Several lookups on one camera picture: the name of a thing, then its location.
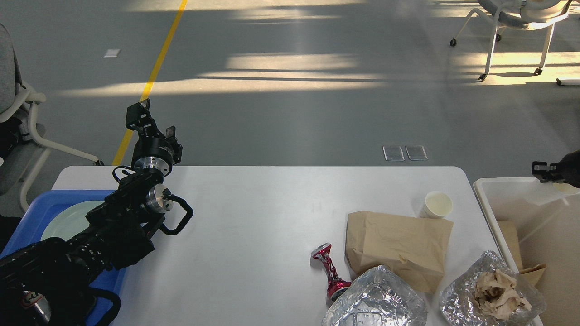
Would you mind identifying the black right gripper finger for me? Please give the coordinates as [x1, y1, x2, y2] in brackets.
[531, 161, 563, 183]

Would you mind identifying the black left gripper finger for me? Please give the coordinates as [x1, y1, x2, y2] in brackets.
[165, 126, 183, 164]
[125, 99, 161, 138]

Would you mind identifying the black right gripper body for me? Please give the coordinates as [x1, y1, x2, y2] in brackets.
[556, 150, 580, 188]

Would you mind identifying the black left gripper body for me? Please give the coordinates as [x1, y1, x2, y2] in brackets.
[132, 136, 175, 176]

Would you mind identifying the white paper cup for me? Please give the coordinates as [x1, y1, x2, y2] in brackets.
[419, 191, 454, 219]
[523, 183, 580, 206]

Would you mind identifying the light green plate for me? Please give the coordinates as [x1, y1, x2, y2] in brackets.
[41, 201, 104, 241]

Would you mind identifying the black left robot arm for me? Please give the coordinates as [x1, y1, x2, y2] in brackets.
[1, 99, 194, 326]

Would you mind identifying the white plastic bin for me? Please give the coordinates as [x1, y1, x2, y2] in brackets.
[473, 177, 580, 326]

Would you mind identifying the cardboard piece in bin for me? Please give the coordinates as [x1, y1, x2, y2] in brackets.
[497, 220, 547, 287]

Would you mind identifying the white chair left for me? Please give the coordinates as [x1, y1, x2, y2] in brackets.
[0, 25, 103, 212]

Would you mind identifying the white chair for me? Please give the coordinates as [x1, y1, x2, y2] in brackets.
[449, 0, 572, 82]
[0, 25, 103, 212]

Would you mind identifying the crumpled brown paper napkin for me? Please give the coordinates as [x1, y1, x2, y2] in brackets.
[474, 270, 531, 320]

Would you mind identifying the right floor outlet plate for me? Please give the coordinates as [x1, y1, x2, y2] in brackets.
[405, 146, 429, 161]

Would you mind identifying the floor outlet plate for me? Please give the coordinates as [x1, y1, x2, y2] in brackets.
[382, 146, 406, 162]
[405, 146, 429, 161]

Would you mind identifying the brown paper bag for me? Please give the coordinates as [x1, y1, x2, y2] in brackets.
[345, 211, 454, 294]

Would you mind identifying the blue plastic tray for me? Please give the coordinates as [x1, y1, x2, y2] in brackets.
[1, 190, 125, 326]

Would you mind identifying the left floor outlet plate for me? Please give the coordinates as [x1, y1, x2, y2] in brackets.
[382, 146, 406, 162]

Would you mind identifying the white chair top right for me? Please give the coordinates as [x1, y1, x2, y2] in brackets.
[449, 0, 572, 82]

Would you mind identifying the small foil piece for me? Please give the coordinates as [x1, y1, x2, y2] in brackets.
[440, 250, 546, 326]

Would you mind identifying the crumpled aluminium foil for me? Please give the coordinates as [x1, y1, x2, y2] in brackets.
[321, 265, 428, 326]

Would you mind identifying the crushed red soda can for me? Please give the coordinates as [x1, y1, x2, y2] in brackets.
[310, 243, 352, 302]

